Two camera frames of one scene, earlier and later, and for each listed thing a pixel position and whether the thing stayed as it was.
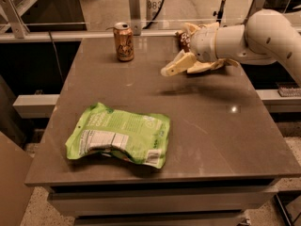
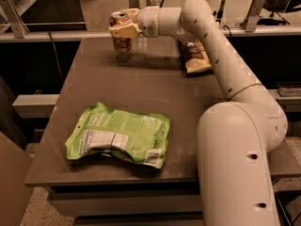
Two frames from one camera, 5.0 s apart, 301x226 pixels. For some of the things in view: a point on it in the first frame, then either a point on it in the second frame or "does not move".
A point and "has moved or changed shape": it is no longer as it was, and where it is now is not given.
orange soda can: (123, 41) has moved or changed shape
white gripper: (203, 43) → (149, 20)
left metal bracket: (20, 29) does not move
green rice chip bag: (144, 138) does not move
